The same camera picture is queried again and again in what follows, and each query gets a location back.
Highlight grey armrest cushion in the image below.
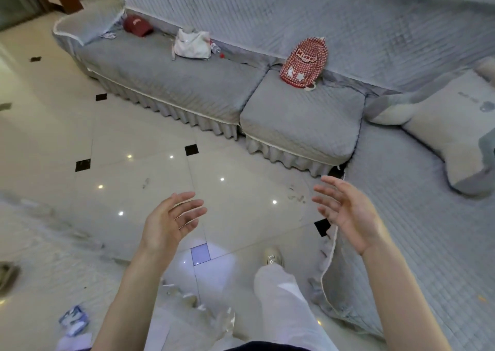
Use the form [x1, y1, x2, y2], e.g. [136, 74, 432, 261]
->
[53, 0, 126, 47]

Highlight grey square seat cushion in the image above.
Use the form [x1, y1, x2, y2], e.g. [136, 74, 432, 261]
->
[239, 66, 367, 166]

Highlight person's left forearm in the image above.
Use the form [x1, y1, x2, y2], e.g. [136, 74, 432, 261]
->
[92, 244, 172, 351]

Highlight person's right hand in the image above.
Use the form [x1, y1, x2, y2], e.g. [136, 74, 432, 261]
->
[312, 175, 384, 256]

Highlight person's right forearm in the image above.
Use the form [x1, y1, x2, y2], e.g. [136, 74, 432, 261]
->
[360, 229, 465, 351]

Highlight grey quilted sofa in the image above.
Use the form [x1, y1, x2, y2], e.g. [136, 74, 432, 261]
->
[52, 0, 495, 351]

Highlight grey white bone-shaped pillow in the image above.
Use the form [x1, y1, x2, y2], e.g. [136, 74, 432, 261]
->
[365, 57, 495, 197]

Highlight red checked backpack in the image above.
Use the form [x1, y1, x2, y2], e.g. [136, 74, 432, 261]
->
[280, 37, 329, 91]

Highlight person's left hand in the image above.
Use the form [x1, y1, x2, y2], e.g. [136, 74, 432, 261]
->
[140, 191, 208, 255]

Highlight white handbag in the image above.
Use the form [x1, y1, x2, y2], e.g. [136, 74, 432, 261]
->
[172, 27, 212, 61]

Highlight dark slipper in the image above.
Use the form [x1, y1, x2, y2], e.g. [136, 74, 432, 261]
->
[0, 261, 21, 296]

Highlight beige sneaker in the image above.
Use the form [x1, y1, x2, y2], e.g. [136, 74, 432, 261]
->
[261, 246, 285, 269]

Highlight red baseball cap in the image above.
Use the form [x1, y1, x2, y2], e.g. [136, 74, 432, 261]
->
[123, 15, 154, 38]

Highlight white trousers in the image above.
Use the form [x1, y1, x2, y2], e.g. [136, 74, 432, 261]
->
[143, 264, 341, 351]

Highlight grey quilted mat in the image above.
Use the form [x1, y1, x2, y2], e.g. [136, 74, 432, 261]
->
[0, 190, 236, 351]

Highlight blue white packet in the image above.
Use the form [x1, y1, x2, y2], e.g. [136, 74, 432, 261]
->
[59, 305, 90, 338]

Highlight dark shirt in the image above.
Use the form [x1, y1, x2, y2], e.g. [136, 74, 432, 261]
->
[224, 341, 315, 351]

